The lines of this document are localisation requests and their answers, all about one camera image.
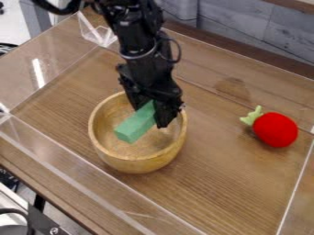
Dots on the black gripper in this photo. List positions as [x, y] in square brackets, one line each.
[146, 77]

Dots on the green rectangular stick block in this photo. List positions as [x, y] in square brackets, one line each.
[132, 128]

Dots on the brown wooden bowl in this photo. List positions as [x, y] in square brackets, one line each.
[147, 154]

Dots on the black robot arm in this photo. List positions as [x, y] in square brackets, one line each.
[135, 21]

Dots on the red plush strawberry toy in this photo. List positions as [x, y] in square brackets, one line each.
[274, 128]

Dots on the black table leg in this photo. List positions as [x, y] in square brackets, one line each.
[39, 203]

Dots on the clear acrylic tray enclosure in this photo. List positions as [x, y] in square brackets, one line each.
[227, 171]

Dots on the grey post in background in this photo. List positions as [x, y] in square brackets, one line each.
[36, 18]

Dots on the black metal bracket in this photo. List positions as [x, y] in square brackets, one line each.
[43, 225]

